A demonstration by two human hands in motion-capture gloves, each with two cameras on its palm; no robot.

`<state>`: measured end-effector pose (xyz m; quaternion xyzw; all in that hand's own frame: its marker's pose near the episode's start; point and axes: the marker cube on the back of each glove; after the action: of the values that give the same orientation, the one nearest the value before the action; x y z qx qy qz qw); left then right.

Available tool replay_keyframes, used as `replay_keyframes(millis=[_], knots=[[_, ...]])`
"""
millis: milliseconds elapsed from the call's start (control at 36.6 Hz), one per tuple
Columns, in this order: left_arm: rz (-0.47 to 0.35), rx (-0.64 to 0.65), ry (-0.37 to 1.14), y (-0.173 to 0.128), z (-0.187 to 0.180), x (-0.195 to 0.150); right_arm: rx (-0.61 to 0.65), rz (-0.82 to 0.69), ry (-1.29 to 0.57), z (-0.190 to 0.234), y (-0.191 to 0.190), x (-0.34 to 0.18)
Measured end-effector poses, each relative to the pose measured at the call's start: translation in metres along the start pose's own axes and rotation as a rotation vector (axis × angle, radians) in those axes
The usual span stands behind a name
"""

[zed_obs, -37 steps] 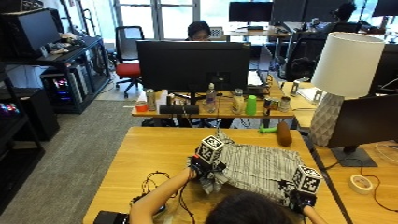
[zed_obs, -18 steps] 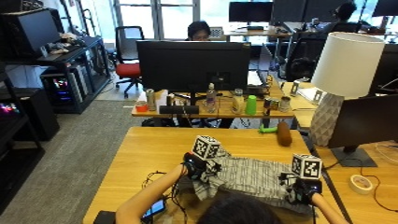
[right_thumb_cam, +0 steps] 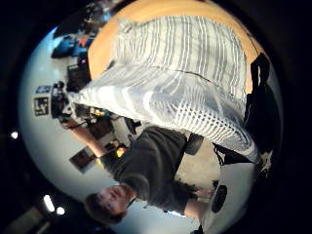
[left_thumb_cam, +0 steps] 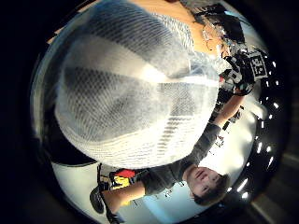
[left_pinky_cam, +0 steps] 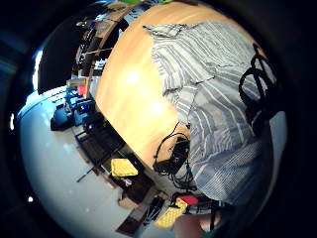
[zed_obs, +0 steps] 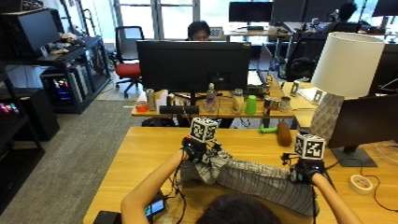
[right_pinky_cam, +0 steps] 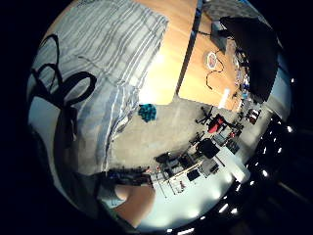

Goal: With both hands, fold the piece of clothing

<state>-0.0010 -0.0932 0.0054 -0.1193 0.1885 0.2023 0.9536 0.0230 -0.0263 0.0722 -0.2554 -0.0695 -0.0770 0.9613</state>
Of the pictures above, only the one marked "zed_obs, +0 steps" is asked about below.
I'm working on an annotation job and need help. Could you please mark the person's left hand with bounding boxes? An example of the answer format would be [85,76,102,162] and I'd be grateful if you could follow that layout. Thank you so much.
[180,135,223,164]

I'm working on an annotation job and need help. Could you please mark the small device with screen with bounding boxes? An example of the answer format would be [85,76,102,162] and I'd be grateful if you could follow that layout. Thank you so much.
[142,197,168,218]

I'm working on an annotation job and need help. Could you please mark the white marker cube glove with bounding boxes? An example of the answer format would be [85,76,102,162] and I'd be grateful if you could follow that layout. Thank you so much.
[189,117,219,144]
[294,133,327,161]

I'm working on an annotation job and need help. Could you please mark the clear water bottle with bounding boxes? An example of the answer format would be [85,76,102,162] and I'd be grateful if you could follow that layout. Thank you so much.
[204,82,218,114]

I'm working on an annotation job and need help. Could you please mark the black soundbar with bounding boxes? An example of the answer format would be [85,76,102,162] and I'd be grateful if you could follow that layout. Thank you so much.
[158,105,200,115]

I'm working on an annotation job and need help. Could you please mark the grey striped cloth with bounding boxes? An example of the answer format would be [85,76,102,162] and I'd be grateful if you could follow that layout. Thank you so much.
[180,148,321,217]

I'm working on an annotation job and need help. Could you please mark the red office chair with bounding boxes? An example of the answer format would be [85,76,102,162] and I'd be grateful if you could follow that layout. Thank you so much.
[113,25,146,99]

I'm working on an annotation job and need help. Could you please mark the white marker cube right glove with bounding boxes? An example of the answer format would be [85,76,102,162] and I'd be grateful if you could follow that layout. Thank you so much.
[294,133,327,161]

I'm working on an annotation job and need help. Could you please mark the black background monitor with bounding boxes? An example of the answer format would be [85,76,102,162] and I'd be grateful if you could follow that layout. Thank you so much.
[227,1,274,23]

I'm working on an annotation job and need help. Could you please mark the person's right hand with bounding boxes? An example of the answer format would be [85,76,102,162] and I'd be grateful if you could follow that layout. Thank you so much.
[289,158,327,185]

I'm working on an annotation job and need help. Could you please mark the grey lidded cup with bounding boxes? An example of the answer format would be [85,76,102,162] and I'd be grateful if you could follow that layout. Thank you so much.
[278,95,293,113]

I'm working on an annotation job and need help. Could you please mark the black computer monitor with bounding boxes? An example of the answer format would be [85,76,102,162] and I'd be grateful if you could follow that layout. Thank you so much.
[136,39,253,94]

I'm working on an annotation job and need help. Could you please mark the silver drink can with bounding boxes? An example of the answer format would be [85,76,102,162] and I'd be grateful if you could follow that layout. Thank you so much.
[144,89,158,112]

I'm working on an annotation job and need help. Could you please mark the black computer tower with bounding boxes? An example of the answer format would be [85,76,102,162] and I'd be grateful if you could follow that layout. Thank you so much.
[40,63,90,108]

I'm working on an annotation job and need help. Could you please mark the roll of white tape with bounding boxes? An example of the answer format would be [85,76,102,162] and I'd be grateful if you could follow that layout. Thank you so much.
[349,174,374,196]

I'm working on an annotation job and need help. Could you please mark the black monitor on stand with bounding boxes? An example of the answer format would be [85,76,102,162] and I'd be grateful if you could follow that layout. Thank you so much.
[327,93,398,168]

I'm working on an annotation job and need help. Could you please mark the white marker cube left glove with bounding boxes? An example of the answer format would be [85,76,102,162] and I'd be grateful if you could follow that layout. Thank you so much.
[189,117,219,144]

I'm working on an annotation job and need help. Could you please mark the dark drink can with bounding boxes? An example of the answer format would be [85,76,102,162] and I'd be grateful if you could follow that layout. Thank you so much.
[262,97,274,117]

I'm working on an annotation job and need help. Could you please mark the green handle tool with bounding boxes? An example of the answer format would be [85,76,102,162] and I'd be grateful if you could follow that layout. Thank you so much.
[258,123,278,134]

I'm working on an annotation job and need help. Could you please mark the brown oval object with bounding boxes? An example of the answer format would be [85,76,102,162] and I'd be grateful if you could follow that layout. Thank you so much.
[275,121,294,147]

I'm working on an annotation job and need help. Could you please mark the green plastic cup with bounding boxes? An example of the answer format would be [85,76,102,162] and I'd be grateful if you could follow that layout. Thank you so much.
[243,94,258,117]

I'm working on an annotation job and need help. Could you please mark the black monitor on rack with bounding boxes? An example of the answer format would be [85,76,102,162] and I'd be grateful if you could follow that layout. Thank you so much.
[0,7,62,59]

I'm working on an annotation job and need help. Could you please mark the black office chair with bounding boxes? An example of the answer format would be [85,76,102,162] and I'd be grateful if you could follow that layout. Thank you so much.
[283,36,329,83]

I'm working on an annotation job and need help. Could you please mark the clear glass jar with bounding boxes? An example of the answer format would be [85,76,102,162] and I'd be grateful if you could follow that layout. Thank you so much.
[231,88,246,116]

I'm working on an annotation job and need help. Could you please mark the black cable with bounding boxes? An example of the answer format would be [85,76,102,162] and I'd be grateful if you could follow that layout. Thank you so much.
[325,160,398,214]

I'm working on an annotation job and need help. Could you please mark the white table lamp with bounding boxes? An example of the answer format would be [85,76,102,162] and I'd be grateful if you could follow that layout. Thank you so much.
[309,31,387,145]

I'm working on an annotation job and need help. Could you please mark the black shelf rack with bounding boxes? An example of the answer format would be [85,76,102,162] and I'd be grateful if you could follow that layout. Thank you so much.
[0,35,112,115]

